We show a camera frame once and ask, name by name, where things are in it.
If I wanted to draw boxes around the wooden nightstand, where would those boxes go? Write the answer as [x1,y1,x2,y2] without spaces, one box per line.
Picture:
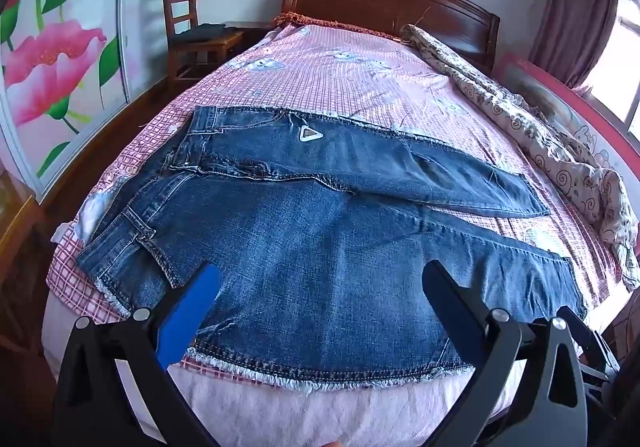
[223,21,273,46]

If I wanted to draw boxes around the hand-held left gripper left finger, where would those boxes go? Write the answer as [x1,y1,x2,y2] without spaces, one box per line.
[52,263,221,447]

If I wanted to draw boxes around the brown wooden furniture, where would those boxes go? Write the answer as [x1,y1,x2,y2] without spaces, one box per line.
[0,167,56,343]

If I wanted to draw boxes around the floral swirl quilt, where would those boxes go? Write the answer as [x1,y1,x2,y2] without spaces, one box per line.
[400,23,640,290]

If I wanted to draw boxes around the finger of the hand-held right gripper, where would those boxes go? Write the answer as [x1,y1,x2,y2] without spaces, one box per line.
[557,306,623,405]

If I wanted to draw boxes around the mauve curtain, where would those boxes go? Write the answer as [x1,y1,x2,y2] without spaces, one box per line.
[527,0,621,88]

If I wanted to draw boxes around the orange fringed cloth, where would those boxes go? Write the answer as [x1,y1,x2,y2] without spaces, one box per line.
[274,12,406,40]

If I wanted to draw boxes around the dark cloth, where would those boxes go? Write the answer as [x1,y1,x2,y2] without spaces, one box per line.
[182,24,238,41]

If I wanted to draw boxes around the blue denim pants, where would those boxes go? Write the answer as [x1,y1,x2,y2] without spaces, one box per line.
[76,106,587,395]

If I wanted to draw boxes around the window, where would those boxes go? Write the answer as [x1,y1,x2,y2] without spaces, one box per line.
[582,0,640,138]

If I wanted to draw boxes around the wooden chair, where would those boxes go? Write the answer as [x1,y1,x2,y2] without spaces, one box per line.
[161,0,244,82]

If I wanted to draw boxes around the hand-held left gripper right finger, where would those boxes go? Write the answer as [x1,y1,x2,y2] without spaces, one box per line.
[421,259,588,447]

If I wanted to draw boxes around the pink framed cartoon board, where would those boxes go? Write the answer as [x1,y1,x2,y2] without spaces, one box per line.
[492,52,640,208]

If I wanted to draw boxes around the pink checked bed sheet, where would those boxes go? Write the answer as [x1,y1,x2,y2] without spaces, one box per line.
[45,22,626,378]

